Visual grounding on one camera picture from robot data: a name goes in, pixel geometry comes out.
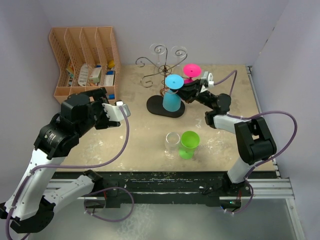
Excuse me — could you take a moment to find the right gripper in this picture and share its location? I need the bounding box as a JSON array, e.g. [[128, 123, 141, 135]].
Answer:
[[170, 79, 214, 110]]

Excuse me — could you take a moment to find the blue plastic wine glass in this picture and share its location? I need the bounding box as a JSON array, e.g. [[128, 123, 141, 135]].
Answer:
[[162, 74, 184, 112]]

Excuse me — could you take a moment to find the pink plastic wine glass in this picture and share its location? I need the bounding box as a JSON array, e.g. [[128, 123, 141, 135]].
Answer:
[[183, 63, 202, 84]]

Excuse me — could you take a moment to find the clear short wine glass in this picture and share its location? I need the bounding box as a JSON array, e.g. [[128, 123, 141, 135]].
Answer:
[[170, 45, 188, 66]]

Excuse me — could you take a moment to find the green plastic wine glass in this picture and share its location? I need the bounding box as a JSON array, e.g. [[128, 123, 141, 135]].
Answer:
[[178, 131, 200, 160]]

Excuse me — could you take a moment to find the clear tall flute glass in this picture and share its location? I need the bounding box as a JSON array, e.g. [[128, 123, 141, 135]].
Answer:
[[149, 43, 167, 67]]

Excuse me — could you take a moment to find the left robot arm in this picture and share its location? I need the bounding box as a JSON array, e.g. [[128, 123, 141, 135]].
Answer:
[[0, 88, 131, 238]]

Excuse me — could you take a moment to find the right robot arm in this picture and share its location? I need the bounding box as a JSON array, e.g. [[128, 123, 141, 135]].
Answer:
[[173, 79, 277, 196]]

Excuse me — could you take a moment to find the metal wine glass rack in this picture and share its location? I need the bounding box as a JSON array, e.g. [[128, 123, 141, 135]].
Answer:
[[135, 47, 185, 118]]

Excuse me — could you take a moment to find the clear front wine glass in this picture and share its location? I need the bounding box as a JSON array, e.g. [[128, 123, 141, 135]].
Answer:
[[164, 132, 181, 160]]

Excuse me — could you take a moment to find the blue capped small bottle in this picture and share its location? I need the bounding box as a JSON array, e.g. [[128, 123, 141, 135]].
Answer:
[[107, 94, 115, 100]]

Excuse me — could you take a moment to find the blue white box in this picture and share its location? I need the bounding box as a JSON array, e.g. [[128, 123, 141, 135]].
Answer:
[[103, 70, 116, 87]]

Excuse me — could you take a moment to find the white blister pack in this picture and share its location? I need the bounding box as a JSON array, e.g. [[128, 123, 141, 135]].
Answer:
[[77, 63, 89, 87]]

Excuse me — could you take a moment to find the white medicine box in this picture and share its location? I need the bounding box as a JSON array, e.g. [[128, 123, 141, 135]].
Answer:
[[88, 67, 102, 84]]

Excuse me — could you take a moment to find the yellow small object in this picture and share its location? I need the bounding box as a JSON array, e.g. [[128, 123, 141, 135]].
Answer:
[[107, 59, 115, 69]]

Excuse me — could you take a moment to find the colourful booklet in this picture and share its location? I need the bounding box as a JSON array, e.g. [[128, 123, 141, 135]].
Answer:
[[66, 60, 75, 87]]

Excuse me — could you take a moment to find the peach plastic file organizer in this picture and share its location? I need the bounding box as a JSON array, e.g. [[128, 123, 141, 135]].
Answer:
[[49, 26, 122, 104]]

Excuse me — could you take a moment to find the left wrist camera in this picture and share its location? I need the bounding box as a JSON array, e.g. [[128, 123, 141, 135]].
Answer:
[[102, 100, 131, 122]]

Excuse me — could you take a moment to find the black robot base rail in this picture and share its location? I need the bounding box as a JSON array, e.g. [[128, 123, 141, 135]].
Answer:
[[42, 170, 291, 208]]

